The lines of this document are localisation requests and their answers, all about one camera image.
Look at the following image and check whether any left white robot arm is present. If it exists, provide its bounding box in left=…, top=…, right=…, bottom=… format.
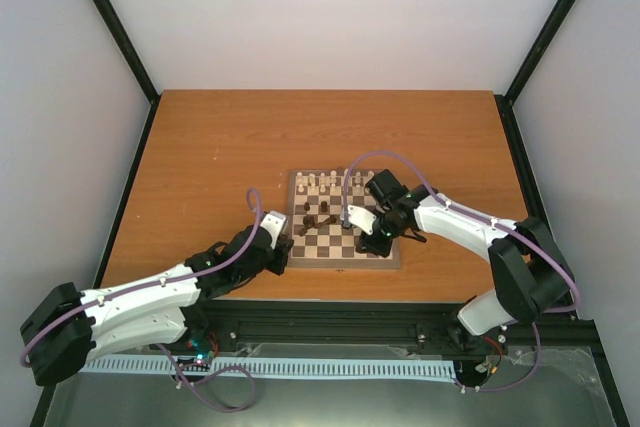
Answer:
left=20, top=214, right=293, bottom=387

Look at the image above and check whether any left black frame post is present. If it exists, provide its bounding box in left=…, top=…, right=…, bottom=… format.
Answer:
left=62, top=0, right=162, bottom=103

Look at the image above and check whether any dark chess piece cluster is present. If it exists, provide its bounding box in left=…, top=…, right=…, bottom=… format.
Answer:
left=298, top=200, right=337, bottom=236

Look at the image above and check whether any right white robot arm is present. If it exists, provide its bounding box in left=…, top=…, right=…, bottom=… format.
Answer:
left=341, top=169, right=576, bottom=336

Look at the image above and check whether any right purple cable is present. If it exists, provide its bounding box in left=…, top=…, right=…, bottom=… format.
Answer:
left=341, top=149, right=582, bottom=393

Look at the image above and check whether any light blue cable duct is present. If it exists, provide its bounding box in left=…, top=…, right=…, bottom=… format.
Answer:
left=81, top=354, right=456, bottom=383

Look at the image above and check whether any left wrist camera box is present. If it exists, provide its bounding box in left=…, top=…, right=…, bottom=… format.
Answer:
left=260, top=211, right=288, bottom=239

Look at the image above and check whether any white chess pieces row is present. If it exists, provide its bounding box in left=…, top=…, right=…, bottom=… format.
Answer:
left=291, top=169, right=375, bottom=196

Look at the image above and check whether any right black frame post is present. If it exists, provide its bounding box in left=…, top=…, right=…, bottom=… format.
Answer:
left=504, top=0, right=610, bottom=101

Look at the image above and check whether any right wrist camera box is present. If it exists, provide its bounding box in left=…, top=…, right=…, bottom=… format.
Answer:
left=340, top=204, right=377, bottom=235

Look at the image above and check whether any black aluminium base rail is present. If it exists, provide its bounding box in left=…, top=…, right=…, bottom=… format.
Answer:
left=64, top=296, right=601, bottom=363

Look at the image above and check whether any wooden chess board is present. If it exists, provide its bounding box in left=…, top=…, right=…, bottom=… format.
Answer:
left=288, top=170, right=401, bottom=270

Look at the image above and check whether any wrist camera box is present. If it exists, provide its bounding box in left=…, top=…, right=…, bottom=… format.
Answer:
left=260, top=211, right=288, bottom=239
left=340, top=204, right=377, bottom=235

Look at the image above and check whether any black frame post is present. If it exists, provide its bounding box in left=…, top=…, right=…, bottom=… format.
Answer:
left=62, top=0, right=162, bottom=103
left=504, top=0, right=610, bottom=101

